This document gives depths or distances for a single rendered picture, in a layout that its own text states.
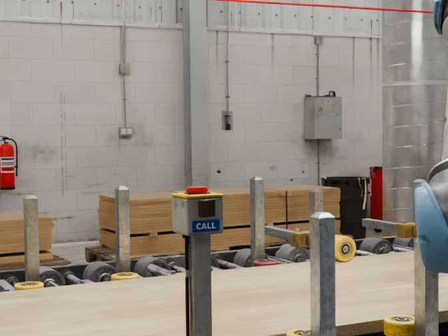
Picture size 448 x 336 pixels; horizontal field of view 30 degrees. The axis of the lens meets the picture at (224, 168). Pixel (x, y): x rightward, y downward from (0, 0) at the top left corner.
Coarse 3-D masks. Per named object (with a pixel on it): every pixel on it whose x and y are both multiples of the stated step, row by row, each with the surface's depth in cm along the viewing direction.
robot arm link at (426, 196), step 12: (444, 0) 127; (444, 12) 128; (444, 24) 127; (444, 36) 128; (444, 132) 116; (444, 144) 114; (444, 156) 113; (444, 168) 109; (432, 180) 110; (444, 180) 107; (420, 192) 107; (432, 192) 106; (444, 192) 106; (420, 204) 105; (432, 204) 105; (444, 204) 104; (420, 216) 105; (432, 216) 104; (444, 216) 104; (420, 228) 105; (432, 228) 104; (444, 228) 103; (420, 240) 105; (432, 240) 104; (444, 240) 103; (420, 252) 106; (432, 252) 104; (444, 252) 104; (432, 264) 106; (444, 264) 105
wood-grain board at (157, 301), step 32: (384, 256) 275; (64, 288) 228; (96, 288) 227; (128, 288) 227; (160, 288) 226; (224, 288) 225; (256, 288) 224; (288, 288) 224; (352, 288) 222; (384, 288) 222; (0, 320) 191; (32, 320) 191; (64, 320) 190; (96, 320) 190; (128, 320) 189; (160, 320) 189; (224, 320) 188; (256, 320) 188; (288, 320) 187; (352, 320) 186
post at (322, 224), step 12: (312, 216) 159; (324, 216) 157; (312, 228) 159; (324, 228) 157; (312, 240) 159; (324, 240) 157; (312, 252) 159; (324, 252) 157; (312, 264) 159; (324, 264) 157; (312, 276) 159; (324, 276) 157; (312, 288) 160; (324, 288) 158; (312, 300) 160; (324, 300) 158; (312, 312) 160; (324, 312) 158; (312, 324) 160; (324, 324) 158
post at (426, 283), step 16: (416, 240) 171; (416, 256) 170; (416, 272) 171; (432, 272) 169; (416, 288) 171; (432, 288) 169; (416, 304) 171; (432, 304) 169; (416, 320) 171; (432, 320) 169
